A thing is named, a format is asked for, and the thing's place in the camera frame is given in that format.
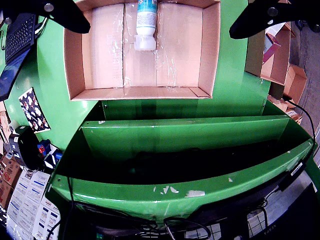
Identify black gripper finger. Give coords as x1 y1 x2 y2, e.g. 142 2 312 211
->
0 0 91 35
228 0 320 40

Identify white bottle teal label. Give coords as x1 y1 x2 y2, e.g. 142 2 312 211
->
134 0 159 52

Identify brown cardboard box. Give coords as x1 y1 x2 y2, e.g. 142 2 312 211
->
244 21 293 86

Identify open empty cardboard box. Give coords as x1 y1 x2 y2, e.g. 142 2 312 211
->
283 63 308 105

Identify shallow cardboard tray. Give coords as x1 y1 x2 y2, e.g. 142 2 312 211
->
63 0 223 102

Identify blue red small item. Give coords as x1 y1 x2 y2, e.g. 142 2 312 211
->
36 139 63 167

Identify small red-print cardboard box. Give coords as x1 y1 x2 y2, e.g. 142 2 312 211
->
0 156 22 210

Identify black laptop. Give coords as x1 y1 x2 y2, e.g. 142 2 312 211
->
0 13 48 102

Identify black white patterned card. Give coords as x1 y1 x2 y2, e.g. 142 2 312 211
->
18 86 52 134

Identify white tape roll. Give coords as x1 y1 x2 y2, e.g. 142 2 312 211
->
8 119 20 133

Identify black desktop device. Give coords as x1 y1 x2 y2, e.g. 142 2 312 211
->
8 125 42 169

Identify green metal shelf unit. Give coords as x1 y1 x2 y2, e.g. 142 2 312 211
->
44 98 320 226

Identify printed paper sheets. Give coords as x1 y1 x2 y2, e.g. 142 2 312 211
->
6 169 62 240

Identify thin black cable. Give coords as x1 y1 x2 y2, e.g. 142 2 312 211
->
287 99 317 142

